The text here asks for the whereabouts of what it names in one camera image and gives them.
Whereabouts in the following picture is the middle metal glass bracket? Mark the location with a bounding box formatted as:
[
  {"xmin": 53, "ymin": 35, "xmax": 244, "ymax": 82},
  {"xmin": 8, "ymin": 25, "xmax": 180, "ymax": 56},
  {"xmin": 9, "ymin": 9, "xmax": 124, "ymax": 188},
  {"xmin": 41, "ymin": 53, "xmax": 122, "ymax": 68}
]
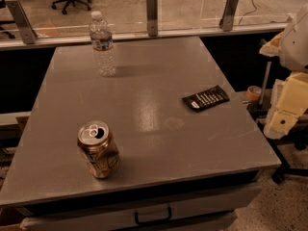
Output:
[{"xmin": 146, "ymin": 0, "xmax": 158, "ymax": 37}]

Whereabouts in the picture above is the left metal glass bracket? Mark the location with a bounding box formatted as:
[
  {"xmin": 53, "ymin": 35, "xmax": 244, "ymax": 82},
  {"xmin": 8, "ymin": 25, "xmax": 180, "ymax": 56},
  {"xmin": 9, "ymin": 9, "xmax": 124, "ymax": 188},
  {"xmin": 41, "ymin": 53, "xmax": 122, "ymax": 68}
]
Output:
[{"xmin": 6, "ymin": 0, "xmax": 38, "ymax": 44}]

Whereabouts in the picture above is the roll of tan tape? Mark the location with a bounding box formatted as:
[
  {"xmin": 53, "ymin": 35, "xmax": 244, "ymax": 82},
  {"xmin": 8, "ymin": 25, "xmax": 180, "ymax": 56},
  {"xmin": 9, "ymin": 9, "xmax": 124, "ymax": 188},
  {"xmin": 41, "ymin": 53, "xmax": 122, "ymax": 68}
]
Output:
[{"xmin": 246, "ymin": 86, "xmax": 262, "ymax": 101}]

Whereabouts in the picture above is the black rxbar chocolate wrapper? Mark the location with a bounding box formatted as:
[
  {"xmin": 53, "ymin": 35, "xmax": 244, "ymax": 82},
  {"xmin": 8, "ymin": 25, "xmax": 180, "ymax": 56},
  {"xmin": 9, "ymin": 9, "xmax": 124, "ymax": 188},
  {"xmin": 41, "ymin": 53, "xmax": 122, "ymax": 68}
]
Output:
[{"xmin": 182, "ymin": 86, "xmax": 229, "ymax": 112}]

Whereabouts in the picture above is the grey drawer with black handle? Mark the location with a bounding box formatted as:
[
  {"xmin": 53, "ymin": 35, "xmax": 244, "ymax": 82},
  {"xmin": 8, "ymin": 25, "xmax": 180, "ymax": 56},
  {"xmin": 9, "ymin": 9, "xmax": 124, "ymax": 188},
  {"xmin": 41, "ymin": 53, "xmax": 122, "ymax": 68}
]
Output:
[{"xmin": 20, "ymin": 182, "xmax": 262, "ymax": 231}]

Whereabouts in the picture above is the metal glass bracket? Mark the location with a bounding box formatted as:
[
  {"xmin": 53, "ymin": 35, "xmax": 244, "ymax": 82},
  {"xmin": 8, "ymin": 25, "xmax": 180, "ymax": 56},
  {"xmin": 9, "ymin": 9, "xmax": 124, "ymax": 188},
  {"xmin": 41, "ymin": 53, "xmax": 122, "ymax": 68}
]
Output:
[
  {"xmin": 6, "ymin": 0, "xmax": 38, "ymax": 44},
  {"xmin": 219, "ymin": 0, "xmax": 239, "ymax": 32},
  {"xmin": 146, "ymin": 0, "xmax": 158, "ymax": 37}
]

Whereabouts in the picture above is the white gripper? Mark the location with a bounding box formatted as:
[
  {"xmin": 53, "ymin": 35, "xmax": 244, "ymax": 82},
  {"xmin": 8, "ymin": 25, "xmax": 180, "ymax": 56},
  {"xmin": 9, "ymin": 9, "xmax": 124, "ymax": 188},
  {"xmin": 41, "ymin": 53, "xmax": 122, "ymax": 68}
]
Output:
[{"xmin": 259, "ymin": 33, "xmax": 308, "ymax": 140}]

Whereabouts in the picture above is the clear plastic water bottle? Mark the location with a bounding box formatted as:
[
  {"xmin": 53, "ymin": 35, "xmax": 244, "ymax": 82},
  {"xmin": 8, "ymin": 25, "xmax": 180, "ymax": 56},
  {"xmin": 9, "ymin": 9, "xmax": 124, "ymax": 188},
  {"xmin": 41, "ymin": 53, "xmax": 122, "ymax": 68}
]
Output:
[{"xmin": 89, "ymin": 11, "xmax": 116, "ymax": 77}]

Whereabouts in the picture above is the black metal stand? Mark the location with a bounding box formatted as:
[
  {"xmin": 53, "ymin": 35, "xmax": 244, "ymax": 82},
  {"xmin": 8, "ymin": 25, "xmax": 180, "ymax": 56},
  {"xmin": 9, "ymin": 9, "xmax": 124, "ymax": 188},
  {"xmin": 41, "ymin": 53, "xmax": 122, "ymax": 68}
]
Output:
[{"xmin": 247, "ymin": 58, "xmax": 308, "ymax": 184}]

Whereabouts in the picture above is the orange soda can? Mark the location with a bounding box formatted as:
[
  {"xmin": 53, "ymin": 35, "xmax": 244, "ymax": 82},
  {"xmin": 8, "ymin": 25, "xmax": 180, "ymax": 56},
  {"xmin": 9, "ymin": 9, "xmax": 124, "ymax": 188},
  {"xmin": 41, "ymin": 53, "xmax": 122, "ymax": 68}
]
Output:
[{"xmin": 77, "ymin": 120, "xmax": 119, "ymax": 179}]

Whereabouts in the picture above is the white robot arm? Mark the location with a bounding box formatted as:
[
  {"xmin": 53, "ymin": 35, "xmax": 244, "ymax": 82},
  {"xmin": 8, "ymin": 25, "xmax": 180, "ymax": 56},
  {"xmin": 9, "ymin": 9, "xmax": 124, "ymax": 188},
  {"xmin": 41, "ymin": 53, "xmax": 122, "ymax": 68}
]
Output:
[{"xmin": 259, "ymin": 4, "xmax": 308, "ymax": 140}]

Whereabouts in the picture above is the right metal glass bracket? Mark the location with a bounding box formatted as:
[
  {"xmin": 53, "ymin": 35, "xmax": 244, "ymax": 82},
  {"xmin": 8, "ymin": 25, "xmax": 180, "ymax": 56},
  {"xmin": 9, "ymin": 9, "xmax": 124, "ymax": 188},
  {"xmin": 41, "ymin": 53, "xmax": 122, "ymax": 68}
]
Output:
[{"xmin": 219, "ymin": 0, "xmax": 239, "ymax": 32}]

